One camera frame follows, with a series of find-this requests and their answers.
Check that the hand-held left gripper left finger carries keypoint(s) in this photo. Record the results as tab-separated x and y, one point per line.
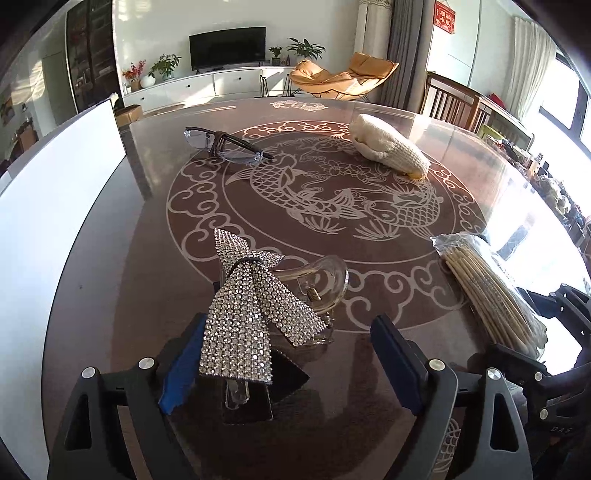
182	369

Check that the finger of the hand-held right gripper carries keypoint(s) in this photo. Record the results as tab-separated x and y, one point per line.
521	367
572	307

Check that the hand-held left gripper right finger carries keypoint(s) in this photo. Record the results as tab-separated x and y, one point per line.
392	360

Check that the rhinestone bow hair clip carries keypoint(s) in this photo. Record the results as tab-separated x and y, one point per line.
244	314

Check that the cotton swab pack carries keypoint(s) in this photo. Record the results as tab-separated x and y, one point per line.
485	286

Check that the row of small figurines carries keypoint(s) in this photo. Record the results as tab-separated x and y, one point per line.
545	175

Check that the white panel board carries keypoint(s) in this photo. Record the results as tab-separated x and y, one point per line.
51	230

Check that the large window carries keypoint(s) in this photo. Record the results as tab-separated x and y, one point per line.
570	101

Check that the cream knit pouch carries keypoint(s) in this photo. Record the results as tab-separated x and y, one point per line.
388	143

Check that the clear eyeglasses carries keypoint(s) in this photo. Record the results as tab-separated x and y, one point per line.
231	154

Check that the wooden dining chair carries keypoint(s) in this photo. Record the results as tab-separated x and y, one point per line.
455	104

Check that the white curtain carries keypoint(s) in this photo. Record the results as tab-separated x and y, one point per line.
528	69

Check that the cardboard box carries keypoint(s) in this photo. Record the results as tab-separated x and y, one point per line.
128	115

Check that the white TV cabinet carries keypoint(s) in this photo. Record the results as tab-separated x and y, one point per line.
207	87

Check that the orange lounge chair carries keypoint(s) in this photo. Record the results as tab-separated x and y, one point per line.
341	78

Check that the black hairpin-leg stand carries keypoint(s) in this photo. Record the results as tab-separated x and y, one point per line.
277	85

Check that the red flower plant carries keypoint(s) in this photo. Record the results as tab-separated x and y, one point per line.
134	74

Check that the grey curtain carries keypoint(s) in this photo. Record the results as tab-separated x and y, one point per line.
408	55

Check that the green potted plant white vase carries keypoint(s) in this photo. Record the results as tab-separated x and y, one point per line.
164	67

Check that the large leafy potted plant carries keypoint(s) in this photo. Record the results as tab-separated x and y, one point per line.
305	48

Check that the black television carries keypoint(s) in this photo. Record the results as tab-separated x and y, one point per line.
228	48

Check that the small potted plant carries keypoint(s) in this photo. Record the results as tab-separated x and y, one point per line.
275	54

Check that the dark glass display cabinet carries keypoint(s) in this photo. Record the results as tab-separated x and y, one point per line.
92	50

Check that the cream standing air conditioner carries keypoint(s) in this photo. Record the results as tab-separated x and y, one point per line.
376	27

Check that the red wall hanging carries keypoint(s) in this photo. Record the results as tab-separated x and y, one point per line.
445	16

